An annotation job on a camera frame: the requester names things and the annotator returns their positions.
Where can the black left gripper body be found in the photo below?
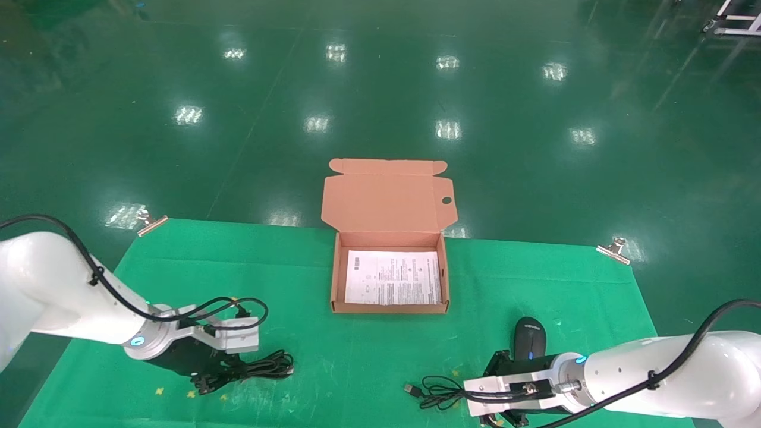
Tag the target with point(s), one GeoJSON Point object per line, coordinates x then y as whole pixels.
{"type": "Point", "coordinates": [190, 359]}

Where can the metal spring clip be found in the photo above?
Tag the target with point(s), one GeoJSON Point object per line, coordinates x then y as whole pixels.
{"type": "Point", "coordinates": [615, 249]}
{"type": "Point", "coordinates": [151, 224]}

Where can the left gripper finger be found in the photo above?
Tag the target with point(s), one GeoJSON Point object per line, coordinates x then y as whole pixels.
{"type": "Point", "coordinates": [202, 384]}
{"type": "Point", "coordinates": [233, 362]}

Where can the brown cardboard box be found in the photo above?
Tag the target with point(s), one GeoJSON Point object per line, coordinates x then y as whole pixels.
{"type": "Point", "coordinates": [386, 202]}

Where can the white metal rack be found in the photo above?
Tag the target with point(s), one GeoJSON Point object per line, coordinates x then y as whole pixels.
{"type": "Point", "coordinates": [743, 31]}

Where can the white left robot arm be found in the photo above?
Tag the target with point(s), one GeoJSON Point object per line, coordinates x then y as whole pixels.
{"type": "Point", "coordinates": [41, 279]}

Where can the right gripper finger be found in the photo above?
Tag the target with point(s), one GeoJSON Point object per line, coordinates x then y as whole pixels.
{"type": "Point", "coordinates": [505, 421]}
{"type": "Point", "coordinates": [497, 364]}

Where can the green table cloth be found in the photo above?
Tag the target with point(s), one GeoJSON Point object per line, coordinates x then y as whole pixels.
{"type": "Point", "coordinates": [357, 356]}

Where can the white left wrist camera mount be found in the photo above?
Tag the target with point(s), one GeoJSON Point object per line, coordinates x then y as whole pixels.
{"type": "Point", "coordinates": [238, 340]}

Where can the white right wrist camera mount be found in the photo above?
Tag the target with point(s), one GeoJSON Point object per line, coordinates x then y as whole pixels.
{"type": "Point", "coordinates": [493, 404]}

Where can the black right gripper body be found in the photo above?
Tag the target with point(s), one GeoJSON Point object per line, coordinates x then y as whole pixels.
{"type": "Point", "coordinates": [538, 364]}

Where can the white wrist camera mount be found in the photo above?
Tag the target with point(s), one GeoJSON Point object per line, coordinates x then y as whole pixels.
{"type": "Point", "coordinates": [238, 340]}
{"type": "Point", "coordinates": [493, 404]}

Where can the printed white paper sheet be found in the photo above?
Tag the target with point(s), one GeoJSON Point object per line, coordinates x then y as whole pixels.
{"type": "Point", "coordinates": [392, 279]}

